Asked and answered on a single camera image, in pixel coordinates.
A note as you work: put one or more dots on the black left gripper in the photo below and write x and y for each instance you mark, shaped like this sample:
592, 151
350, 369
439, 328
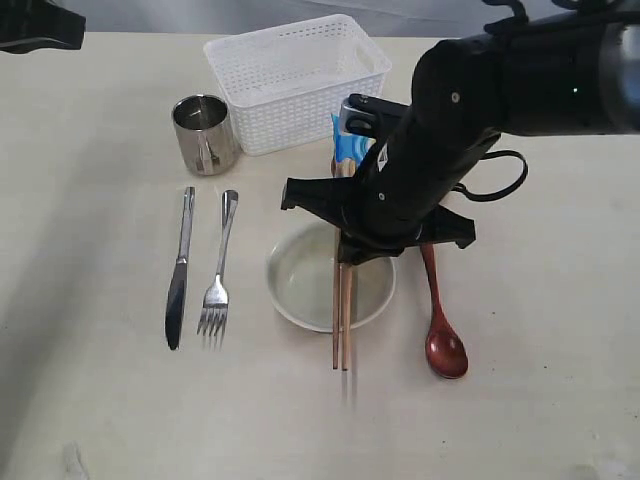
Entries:
36, 24

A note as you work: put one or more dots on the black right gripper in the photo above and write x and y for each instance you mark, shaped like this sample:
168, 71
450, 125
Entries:
393, 201

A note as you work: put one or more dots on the white ceramic bowl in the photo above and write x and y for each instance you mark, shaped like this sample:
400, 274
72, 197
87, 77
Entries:
300, 271

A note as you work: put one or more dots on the blue Lay's chips bag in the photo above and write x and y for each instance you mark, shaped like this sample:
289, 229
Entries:
349, 150

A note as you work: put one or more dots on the silver metal fork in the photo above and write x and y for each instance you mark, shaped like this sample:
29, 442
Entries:
215, 305

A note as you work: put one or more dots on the brown wooden spoon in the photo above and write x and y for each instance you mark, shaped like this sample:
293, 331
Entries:
445, 351

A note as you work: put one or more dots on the shiny steel cup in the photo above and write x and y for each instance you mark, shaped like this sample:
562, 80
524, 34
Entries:
205, 135

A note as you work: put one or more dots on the silver metal knife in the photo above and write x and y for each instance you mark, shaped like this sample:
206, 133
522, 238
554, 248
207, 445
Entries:
177, 290

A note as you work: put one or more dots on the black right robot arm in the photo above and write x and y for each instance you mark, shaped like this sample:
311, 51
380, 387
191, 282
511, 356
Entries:
576, 73

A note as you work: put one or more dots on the white perforated plastic basket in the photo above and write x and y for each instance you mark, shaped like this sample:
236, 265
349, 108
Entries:
284, 84

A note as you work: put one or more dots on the grey backdrop curtain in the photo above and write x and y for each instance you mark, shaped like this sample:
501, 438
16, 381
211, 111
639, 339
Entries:
419, 18

